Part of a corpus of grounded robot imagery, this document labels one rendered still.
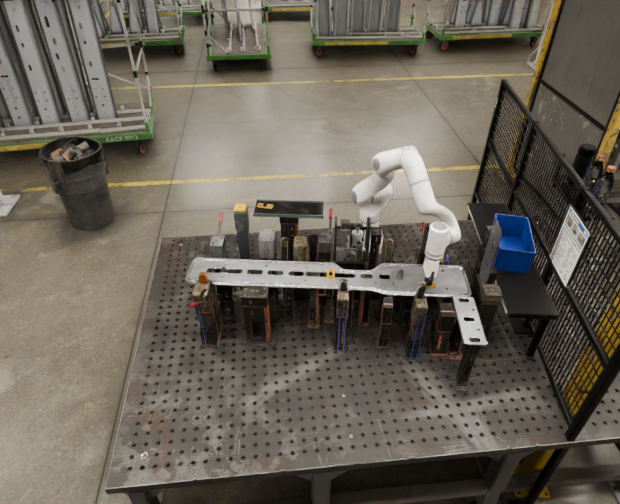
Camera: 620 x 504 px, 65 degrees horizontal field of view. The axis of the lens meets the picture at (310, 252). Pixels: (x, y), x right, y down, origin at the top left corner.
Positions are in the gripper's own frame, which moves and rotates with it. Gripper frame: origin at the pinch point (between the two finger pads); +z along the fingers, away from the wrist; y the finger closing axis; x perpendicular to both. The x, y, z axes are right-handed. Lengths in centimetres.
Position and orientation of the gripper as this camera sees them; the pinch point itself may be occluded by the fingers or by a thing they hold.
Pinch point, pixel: (428, 280)
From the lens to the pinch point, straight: 236.8
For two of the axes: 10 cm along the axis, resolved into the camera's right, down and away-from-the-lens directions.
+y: -0.5, 6.3, -7.8
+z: 0.0, 7.8, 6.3
